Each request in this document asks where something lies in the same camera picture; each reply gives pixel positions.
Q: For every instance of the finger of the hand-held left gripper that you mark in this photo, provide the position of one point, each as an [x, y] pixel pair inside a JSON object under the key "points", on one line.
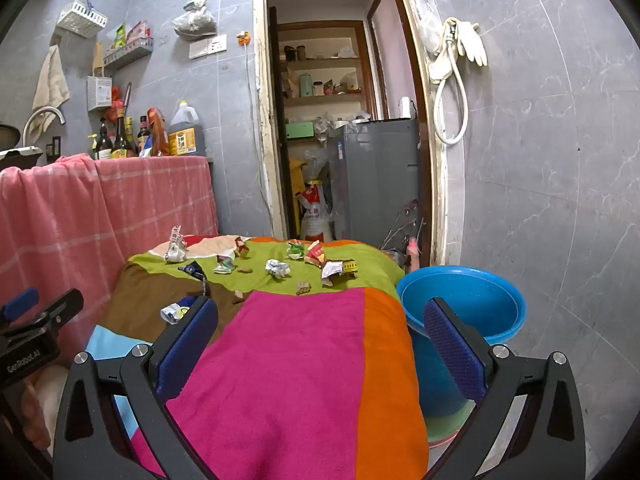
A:
{"points": [[20, 301], [57, 307]]}

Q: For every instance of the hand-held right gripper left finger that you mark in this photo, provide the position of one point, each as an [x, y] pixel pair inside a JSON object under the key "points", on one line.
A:
{"points": [[187, 345]]}

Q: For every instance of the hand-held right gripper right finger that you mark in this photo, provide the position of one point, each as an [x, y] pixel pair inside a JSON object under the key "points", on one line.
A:
{"points": [[455, 355]]}

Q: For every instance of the white yellow wrapper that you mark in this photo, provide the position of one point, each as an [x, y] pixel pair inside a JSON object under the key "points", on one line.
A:
{"points": [[172, 313]]}

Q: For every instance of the blue plastic basin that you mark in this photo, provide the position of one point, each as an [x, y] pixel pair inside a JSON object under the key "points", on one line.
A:
{"points": [[480, 300]]}

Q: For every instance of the dark blue wrapper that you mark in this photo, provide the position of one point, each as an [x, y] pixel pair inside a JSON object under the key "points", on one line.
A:
{"points": [[192, 270]]}

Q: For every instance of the green white wrapper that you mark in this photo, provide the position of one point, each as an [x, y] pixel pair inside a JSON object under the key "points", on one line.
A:
{"points": [[225, 264]]}

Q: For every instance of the silver white wrapper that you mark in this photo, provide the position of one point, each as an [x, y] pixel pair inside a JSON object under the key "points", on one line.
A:
{"points": [[175, 247]]}

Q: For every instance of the red white wrapper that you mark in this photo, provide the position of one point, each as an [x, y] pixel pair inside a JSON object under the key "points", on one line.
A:
{"points": [[242, 247], [315, 253]]}

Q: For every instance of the white paper ball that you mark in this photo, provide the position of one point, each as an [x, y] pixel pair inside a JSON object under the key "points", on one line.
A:
{"points": [[277, 268]]}

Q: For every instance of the person's left hand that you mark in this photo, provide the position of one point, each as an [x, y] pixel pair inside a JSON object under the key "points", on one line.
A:
{"points": [[39, 410]]}

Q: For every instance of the blue plastic bucket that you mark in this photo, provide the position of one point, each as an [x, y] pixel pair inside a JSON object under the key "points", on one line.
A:
{"points": [[430, 375]]}

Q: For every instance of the pink checked cloth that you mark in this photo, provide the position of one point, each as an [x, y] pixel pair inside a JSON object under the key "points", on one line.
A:
{"points": [[75, 210]]}

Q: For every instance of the pink plastic item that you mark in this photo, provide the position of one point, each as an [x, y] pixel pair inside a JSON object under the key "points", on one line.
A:
{"points": [[413, 250]]}

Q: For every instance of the multicolour patchwork blanket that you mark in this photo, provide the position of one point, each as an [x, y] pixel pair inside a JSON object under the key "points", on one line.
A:
{"points": [[300, 360]]}

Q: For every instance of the black pan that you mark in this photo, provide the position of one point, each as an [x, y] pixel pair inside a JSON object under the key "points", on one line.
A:
{"points": [[9, 136]]}

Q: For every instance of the yellow spray bottle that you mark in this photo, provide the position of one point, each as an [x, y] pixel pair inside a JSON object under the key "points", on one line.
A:
{"points": [[93, 145]]}

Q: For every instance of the dark sauce bottle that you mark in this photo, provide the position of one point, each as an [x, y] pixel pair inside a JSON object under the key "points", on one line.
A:
{"points": [[104, 147]]}

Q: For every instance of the dark bottle with yellow label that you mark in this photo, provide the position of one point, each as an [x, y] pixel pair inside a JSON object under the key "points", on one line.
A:
{"points": [[122, 147]]}

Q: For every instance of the grey refrigerator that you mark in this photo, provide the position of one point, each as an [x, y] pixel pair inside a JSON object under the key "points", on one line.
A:
{"points": [[377, 180]]}

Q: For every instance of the metal faucet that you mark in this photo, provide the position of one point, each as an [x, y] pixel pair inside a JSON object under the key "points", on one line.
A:
{"points": [[44, 111]]}

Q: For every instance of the dark bottle with red cap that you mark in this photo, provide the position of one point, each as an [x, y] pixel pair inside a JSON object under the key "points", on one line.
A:
{"points": [[143, 136]]}

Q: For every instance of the yellow container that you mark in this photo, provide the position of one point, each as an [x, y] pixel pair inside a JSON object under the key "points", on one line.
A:
{"points": [[296, 175]]}

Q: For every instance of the large dark oil jug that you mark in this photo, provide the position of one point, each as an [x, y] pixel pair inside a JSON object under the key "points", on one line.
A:
{"points": [[187, 135]]}

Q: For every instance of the red hanging bag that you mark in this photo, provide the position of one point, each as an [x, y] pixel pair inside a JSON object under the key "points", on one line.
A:
{"points": [[116, 99]]}

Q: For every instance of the beige hanging towel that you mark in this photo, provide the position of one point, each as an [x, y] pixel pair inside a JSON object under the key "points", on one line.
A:
{"points": [[50, 85]]}

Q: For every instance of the green box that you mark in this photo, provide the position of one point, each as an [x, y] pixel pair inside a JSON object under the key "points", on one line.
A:
{"points": [[300, 131]]}

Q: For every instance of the wooden cutting board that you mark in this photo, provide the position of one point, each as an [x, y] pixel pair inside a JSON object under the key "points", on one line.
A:
{"points": [[98, 60]]}

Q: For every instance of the white item on refrigerator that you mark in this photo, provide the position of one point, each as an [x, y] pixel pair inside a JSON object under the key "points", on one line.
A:
{"points": [[407, 107]]}

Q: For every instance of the crumpled clear plastic bag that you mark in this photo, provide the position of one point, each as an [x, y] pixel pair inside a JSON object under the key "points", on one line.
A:
{"points": [[325, 127]]}

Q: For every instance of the green seasoning packet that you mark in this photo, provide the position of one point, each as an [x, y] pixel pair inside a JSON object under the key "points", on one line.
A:
{"points": [[120, 36]]}

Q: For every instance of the green canister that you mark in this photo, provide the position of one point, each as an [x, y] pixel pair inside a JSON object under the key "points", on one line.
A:
{"points": [[305, 85]]}

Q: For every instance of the pink seasoning packet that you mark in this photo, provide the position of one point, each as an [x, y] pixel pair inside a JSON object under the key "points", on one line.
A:
{"points": [[137, 32]]}

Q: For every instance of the white rubber glove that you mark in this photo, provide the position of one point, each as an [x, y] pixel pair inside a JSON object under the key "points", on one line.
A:
{"points": [[442, 62], [470, 42]]}

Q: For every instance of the wooden shelf unit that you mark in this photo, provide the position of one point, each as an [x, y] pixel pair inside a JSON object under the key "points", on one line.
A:
{"points": [[320, 63]]}

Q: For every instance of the hanging clear plastic bag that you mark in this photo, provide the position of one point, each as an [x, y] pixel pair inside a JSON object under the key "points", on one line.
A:
{"points": [[195, 22]]}

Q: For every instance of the grey wall box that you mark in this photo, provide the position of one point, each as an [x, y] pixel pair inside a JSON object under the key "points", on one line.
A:
{"points": [[99, 94]]}

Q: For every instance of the worn door frame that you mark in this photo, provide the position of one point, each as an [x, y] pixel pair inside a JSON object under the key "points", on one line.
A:
{"points": [[264, 110]]}

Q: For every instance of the grey wall rack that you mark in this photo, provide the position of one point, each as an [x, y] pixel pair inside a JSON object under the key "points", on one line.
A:
{"points": [[130, 53]]}

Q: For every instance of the white plastic wall basket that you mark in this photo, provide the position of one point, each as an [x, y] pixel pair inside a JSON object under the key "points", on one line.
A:
{"points": [[80, 20]]}

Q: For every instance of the white wall socket panel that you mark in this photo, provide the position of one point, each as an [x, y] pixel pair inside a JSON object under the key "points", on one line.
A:
{"points": [[207, 46]]}

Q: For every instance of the orange wall hook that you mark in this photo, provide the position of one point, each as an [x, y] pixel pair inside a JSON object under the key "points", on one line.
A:
{"points": [[243, 38]]}

